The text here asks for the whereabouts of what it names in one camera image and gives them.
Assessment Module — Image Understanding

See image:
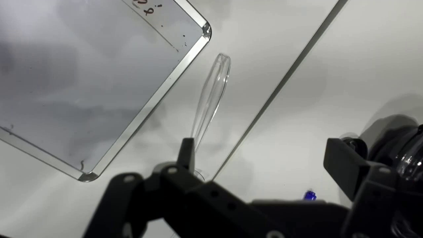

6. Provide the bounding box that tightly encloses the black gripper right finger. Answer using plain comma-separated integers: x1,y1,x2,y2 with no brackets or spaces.
323,136,385,202

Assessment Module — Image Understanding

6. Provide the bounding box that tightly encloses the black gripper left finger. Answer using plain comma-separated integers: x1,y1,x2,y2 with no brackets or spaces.
176,136,197,174

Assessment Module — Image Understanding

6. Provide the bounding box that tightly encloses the metal framed whiteboard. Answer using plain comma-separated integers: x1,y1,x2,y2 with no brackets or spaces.
0,0,213,182

